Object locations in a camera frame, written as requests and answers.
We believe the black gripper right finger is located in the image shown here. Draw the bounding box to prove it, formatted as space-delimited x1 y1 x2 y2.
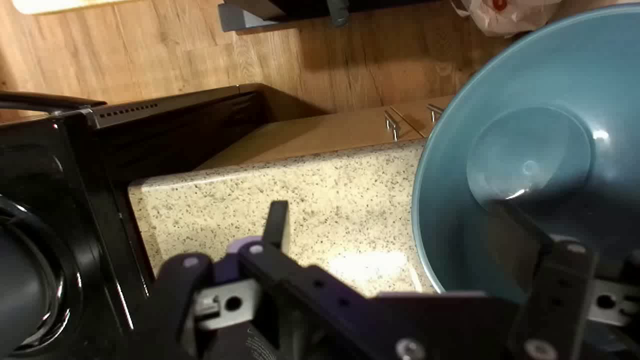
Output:
492 201 598 360

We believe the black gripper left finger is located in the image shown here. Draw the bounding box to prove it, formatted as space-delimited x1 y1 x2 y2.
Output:
149 201 314 360

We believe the large blue bowl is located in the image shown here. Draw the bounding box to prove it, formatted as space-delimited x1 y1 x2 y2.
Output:
411 4 640 300

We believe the black stainless microwave oven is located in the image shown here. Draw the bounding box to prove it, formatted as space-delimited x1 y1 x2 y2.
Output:
0 87 332 360

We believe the wooden base cabinet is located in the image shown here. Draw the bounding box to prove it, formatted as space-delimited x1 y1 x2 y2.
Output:
201 96 450 168

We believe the white plastic bag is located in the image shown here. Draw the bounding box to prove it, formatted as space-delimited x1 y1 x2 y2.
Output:
450 0 562 36

